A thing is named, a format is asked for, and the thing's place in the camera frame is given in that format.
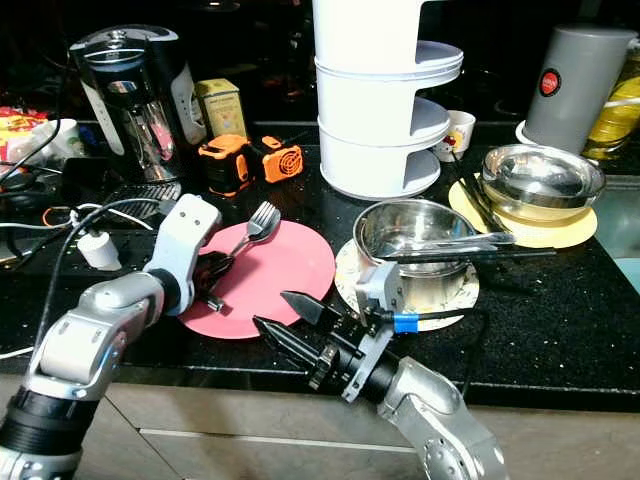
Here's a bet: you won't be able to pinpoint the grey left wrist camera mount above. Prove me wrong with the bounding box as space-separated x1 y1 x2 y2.
145 193 224 291

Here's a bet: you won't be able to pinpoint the white charger plug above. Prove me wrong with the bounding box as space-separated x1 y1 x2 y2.
78 230 121 272

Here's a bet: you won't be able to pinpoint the silver metal tongs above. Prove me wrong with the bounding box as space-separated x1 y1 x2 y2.
378 231 517 263

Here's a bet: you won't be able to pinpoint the black power strip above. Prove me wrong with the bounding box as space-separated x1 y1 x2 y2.
0 232 153 279

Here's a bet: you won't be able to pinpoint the white tiered storage rack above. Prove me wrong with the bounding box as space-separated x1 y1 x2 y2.
312 0 465 201

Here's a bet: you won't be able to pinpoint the floral lemon print plate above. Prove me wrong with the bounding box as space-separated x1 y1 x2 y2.
335 235 482 319

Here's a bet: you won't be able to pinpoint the black cable with blue tape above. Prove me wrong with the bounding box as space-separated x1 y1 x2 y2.
390 308 491 397

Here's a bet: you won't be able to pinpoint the stainless steel pot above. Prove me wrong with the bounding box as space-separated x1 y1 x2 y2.
354 199 479 291

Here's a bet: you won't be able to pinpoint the long black chopstick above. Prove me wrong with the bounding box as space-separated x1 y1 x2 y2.
395 249 558 264

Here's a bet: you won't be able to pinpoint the orange device with round grille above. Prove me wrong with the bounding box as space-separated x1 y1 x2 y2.
260 135 304 185

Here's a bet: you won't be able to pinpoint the short black chopstick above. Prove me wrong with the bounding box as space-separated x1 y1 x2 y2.
458 153 505 234
452 155 497 234

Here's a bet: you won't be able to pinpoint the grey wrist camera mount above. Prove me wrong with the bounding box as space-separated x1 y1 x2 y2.
340 260 407 403
145 193 224 291

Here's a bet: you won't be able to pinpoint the pink round plate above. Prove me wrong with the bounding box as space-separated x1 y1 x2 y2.
177 220 337 340

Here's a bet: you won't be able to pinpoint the yellow round plate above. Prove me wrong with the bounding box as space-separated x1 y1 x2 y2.
448 175 599 250

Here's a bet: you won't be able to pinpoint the grey canister with red logo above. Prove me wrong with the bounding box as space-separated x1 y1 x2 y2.
517 25 639 154

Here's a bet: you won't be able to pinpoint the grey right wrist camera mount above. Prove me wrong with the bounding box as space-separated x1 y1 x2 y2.
340 260 407 403

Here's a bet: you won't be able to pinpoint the black coffee machine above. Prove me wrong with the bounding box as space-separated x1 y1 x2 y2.
70 25 207 217

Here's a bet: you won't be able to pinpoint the yellow tea box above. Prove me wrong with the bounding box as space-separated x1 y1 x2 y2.
195 78 249 142

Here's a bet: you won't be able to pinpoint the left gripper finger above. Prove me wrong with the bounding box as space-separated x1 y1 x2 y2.
205 252 243 312

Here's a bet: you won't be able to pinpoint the stainless steel bowl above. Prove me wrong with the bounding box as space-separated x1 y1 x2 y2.
481 143 607 223

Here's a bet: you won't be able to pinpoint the orange black tape measure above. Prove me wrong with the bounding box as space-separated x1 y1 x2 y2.
198 134 251 196

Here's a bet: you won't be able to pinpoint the white cartoon print mug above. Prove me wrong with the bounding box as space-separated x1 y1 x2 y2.
438 110 477 163

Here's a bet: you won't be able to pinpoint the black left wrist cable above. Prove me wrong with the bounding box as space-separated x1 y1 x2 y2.
58 197 176 346

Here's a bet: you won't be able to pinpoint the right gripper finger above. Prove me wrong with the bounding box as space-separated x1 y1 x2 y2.
253 317 326 373
280 291 329 329

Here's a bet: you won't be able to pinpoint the silver metal fork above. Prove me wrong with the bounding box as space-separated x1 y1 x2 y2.
226 201 282 259

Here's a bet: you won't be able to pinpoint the red snack packet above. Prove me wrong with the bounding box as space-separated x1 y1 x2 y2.
0 107 51 161

